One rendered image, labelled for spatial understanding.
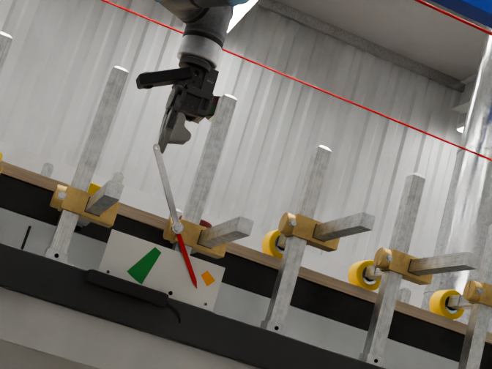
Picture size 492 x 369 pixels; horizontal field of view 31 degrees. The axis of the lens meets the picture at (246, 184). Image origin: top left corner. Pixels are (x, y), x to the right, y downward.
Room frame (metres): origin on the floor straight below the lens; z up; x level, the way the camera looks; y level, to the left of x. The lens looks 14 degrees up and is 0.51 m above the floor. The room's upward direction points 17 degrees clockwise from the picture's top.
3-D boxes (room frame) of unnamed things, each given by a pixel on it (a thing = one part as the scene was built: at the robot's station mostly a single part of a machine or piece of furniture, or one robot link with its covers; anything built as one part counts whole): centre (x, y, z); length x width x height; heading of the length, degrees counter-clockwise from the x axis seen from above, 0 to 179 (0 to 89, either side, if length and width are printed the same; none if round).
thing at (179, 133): (1.76, 0.17, 1.02); 0.06 x 0.03 x 0.09; 105
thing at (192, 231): (1.89, 0.07, 0.85); 0.13 x 0.06 x 0.05; 105
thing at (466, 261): (2.00, -0.43, 0.95); 0.50 x 0.04 x 0.04; 15
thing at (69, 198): (1.82, 0.31, 0.83); 0.13 x 0.06 x 0.05; 105
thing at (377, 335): (2.01, -0.39, 0.93); 0.03 x 0.03 x 0.48; 15
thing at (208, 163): (1.88, 0.09, 0.94); 0.03 x 0.03 x 0.48; 15
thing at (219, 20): (1.77, 0.18, 1.30); 0.10 x 0.09 x 0.12; 140
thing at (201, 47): (1.78, 0.18, 1.21); 0.10 x 0.09 x 0.05; 15
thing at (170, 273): (1.85, 0.12, 0.75); 0.26 x 0.01 x 0.10; 105
